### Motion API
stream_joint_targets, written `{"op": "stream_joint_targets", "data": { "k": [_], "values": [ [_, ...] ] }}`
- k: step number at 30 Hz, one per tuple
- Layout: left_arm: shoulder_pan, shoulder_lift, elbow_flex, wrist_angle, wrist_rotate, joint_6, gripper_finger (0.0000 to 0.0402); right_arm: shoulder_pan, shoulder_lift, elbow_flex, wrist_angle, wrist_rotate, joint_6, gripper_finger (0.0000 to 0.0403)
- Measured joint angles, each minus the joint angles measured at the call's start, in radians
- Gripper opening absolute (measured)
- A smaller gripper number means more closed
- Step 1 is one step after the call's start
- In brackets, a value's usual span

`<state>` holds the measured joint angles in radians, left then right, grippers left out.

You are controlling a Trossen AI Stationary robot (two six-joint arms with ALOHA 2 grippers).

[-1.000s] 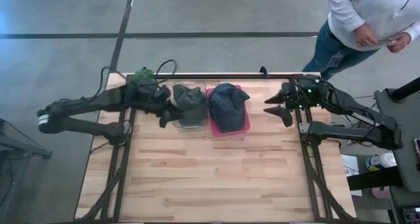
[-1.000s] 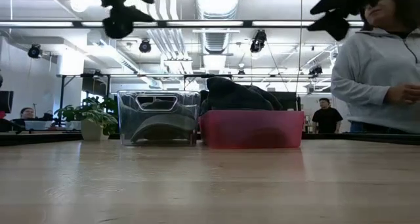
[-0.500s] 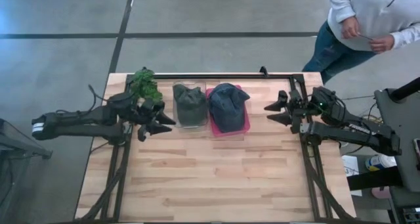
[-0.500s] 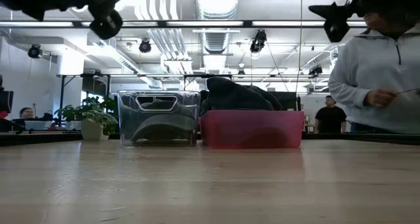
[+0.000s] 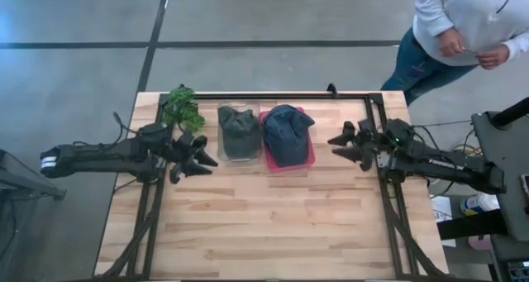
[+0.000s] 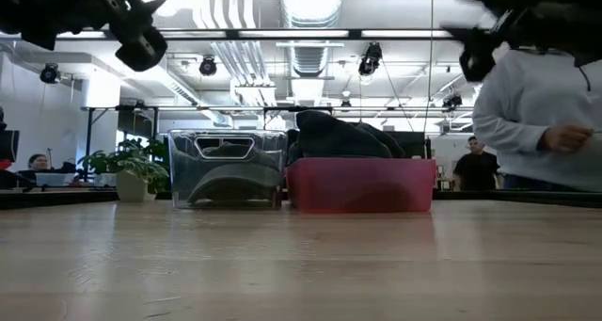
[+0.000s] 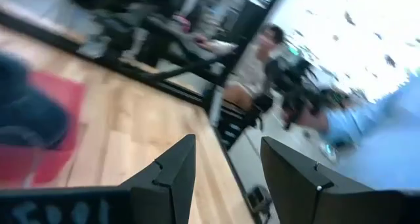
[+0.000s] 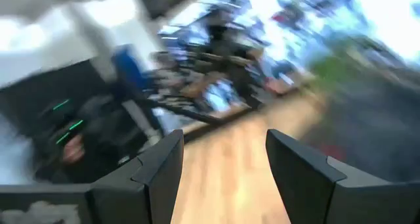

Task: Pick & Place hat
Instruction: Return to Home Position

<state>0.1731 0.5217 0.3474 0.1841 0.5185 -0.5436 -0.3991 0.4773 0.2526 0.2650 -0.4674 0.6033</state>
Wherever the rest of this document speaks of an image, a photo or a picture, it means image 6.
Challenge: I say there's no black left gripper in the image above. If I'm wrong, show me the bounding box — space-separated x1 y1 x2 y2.
70 0 168 72

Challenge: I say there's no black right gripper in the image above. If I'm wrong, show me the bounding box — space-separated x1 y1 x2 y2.
441 0 565 83

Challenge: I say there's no clear plastic bin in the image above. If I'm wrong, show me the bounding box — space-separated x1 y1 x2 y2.
167 129 289 211

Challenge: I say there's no olive green cap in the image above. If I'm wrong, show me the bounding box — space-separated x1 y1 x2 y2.
186 142 283 205

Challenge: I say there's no dark blue cap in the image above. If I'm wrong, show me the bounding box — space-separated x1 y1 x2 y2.
287 109 394 161

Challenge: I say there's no pink plastic bin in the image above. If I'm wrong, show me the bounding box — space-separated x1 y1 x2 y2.
285 157 437 214

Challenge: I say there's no person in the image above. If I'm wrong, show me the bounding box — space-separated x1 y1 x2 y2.
471 46 602 193
452 136 501 192
17 152 53 188

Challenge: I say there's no black desk monitor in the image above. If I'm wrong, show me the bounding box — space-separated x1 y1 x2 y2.
393 130 428 160

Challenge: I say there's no green potted plant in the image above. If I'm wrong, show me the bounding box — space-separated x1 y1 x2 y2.
77 138 171 203

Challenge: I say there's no person's hand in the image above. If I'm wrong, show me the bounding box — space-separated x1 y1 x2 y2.
538 124 594 153

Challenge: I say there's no thin hanging cable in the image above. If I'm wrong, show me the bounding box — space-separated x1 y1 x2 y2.
421 0 435 135

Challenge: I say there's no black background workstation frame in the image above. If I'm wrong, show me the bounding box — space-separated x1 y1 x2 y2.
80 104 336 158

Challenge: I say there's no silver ceiling air duct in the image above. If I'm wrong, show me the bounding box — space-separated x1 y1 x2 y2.
277 0 347 80

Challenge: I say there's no black wall monitor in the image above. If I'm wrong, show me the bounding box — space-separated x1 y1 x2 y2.
0 129 21 163

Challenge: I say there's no black aluminium table frame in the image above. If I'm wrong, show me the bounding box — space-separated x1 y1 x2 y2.
0 187 602 210

